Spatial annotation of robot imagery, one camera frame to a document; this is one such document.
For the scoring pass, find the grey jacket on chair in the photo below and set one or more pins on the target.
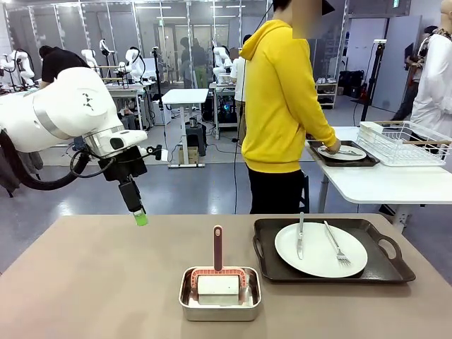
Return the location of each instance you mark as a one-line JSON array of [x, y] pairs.
[[10, 173]]

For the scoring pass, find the silver table knife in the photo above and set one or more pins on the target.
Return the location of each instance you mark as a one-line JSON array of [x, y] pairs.
[[300, 243]]

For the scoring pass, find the black light stand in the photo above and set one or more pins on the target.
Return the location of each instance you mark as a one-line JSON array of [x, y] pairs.
[[378, 70]]

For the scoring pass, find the person in black shirt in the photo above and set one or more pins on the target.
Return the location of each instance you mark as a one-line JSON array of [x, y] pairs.
[[60, 63]]

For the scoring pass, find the silver metal pan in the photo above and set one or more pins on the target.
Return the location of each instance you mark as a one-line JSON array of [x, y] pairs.
[[219, 312]]

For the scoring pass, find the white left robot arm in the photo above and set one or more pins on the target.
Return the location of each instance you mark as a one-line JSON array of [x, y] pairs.
[[70, 106]]

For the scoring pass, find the person's right forearm yellow sleeve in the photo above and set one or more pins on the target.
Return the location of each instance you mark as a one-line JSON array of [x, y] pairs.
[[321, 132]]

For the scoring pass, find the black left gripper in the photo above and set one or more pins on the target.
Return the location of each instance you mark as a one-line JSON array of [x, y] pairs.
[[123, 164]]

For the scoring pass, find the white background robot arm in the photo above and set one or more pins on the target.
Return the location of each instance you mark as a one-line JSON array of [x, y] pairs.
[[220, 56], [90, 58], [134, 65], [21, 67], [103, 46]]

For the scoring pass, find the white side table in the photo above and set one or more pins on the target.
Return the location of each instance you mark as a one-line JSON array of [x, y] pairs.
[[388, 183]]

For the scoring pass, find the black camera tripod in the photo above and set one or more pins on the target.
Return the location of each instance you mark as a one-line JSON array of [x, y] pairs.
[[157, 81]]

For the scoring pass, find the grey plastic stool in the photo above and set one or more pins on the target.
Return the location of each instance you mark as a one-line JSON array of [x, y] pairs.
[[196, 137]]

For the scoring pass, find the silver fork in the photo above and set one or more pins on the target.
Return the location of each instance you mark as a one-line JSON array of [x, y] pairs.
[[333, 238]]

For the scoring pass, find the white shoe shelf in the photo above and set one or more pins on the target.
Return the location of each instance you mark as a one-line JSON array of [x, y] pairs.
[[326, 92]]

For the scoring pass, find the dark brown serving tray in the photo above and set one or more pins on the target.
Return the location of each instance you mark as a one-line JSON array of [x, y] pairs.
[[381, 261], [369, 161]]

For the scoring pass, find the person in yellow hoodie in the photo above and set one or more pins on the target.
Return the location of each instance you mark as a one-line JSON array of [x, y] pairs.
[[275, 106]]

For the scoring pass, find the white standing desk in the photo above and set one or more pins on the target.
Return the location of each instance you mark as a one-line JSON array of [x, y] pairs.
[[185, 95]]

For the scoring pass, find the dark plastic stool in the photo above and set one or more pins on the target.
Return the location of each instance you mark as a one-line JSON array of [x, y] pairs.
[[305, 194]]

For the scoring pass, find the white round plate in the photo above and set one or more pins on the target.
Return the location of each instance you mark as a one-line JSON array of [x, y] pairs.
[[347, 157], [318, 254]]

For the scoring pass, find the black bags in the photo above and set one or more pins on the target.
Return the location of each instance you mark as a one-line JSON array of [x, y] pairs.
[[351, 83]]

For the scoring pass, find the cardboard box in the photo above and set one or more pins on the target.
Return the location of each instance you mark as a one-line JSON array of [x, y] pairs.
[[192, 155]]

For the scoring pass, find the person in dark clothes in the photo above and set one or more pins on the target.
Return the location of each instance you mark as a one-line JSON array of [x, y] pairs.
[[411, 92]]

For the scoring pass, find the person's right hand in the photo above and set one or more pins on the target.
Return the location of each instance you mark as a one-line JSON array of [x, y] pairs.
[[333, 145]]

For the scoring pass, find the person in white shirt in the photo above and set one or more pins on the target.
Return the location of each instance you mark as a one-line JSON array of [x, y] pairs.
[[238, 77]]

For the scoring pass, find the person in green trousers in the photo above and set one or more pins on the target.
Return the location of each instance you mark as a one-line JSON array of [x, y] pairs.
[[200, 63]]

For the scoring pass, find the silver cutlery piece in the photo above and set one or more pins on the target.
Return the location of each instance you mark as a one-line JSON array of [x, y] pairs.
[[351, 153]]

